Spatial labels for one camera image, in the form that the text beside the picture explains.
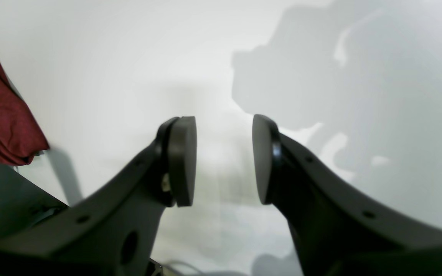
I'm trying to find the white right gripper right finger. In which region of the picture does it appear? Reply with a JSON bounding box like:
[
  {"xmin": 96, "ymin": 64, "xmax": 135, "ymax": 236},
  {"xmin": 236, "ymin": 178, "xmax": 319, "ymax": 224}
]
[{"xmin": 252, "ymin": 115, "xmax": 442, "ymax": 276}]

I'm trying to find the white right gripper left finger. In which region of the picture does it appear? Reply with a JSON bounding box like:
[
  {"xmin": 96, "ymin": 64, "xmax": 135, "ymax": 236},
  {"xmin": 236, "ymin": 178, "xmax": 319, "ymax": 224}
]
[{"xmin": 0, "ymin": 117, "xmax": 198, "ymax": 276}]

